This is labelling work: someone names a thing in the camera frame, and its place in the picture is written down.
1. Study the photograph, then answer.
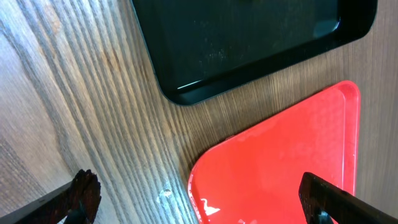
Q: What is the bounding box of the black rectangular water tray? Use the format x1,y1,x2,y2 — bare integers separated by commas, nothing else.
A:
132,0,378,106

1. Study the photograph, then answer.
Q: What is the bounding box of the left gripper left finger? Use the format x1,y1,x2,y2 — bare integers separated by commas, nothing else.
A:
1,169,101,224

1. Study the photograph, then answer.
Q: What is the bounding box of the red plastic serving tray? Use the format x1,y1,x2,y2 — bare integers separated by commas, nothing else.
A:
187,81,361,223

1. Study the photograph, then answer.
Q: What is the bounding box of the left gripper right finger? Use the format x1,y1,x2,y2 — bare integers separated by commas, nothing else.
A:
298,172,397,224

